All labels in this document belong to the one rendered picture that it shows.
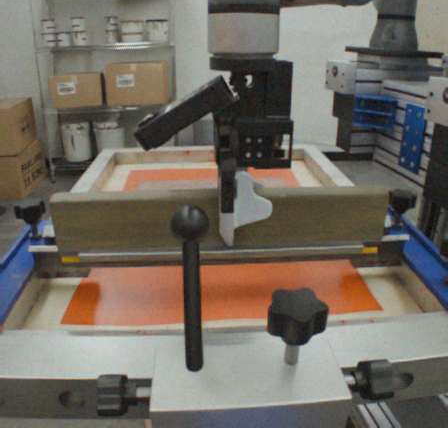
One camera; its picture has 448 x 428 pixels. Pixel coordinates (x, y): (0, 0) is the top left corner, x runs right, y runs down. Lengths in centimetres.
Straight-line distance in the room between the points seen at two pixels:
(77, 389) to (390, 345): 26
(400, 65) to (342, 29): 308
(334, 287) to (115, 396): 38
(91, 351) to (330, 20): 418
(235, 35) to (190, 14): 376
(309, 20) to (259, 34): 390
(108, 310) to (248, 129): 29
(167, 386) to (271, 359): 7
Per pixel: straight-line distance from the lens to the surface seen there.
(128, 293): 57
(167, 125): 43
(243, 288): 57
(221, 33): 42
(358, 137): 130
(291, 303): 26
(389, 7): 134
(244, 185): 45
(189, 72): 418
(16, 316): 54
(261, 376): 28
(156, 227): 48
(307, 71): 432
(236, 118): 43
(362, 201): 51
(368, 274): 63
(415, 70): 137
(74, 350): 36
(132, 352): 35
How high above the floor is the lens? 128
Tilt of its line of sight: 24 degrees down
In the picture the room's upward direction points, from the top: straight up
